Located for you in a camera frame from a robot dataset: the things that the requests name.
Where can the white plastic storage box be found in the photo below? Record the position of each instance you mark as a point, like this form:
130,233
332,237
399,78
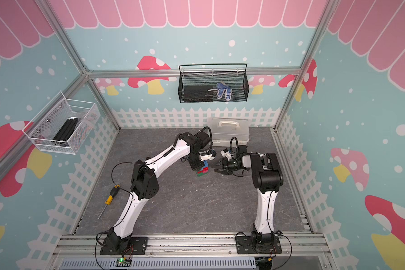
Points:
224,129

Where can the blue white item in basket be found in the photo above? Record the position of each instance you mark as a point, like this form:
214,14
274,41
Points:
222,91

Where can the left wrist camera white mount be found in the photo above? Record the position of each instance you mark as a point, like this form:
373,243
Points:
207,155

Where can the black wire mesh basket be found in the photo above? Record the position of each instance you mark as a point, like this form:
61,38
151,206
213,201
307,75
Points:
234,75

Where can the aluminium front rail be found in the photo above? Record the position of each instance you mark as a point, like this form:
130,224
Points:
294,243

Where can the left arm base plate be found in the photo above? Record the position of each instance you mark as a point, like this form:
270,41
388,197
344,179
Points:
135,245

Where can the large blue lego brick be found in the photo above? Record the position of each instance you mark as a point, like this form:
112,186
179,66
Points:
205,165

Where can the red lego brick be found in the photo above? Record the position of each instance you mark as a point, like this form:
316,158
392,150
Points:
203,171

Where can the green lit circuit board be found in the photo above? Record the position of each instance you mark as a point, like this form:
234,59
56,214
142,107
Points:
123,262

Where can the white wire mesh basket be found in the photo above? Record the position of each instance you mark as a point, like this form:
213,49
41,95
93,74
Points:
45,125

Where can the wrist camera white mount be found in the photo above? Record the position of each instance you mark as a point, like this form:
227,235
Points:
226,154
207,155

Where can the black box in black basket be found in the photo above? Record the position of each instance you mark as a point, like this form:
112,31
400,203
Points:
196,93

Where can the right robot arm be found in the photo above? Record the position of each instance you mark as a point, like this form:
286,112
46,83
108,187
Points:
267,179

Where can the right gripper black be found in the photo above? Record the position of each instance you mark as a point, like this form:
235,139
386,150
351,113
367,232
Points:
224,162

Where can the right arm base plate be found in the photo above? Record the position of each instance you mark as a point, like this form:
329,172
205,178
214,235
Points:
258,244

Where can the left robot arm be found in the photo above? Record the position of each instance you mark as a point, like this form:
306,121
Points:
144,185

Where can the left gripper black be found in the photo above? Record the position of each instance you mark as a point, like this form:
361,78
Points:
194,166

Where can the yellow black screwdriver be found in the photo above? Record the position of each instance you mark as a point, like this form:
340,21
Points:
113,193

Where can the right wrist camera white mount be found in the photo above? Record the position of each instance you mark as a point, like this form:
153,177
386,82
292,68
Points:
226,154

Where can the green lego brick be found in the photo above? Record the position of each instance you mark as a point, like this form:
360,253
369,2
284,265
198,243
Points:
202,174

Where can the black device in white basket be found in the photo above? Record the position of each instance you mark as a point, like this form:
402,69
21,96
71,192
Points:
65,132

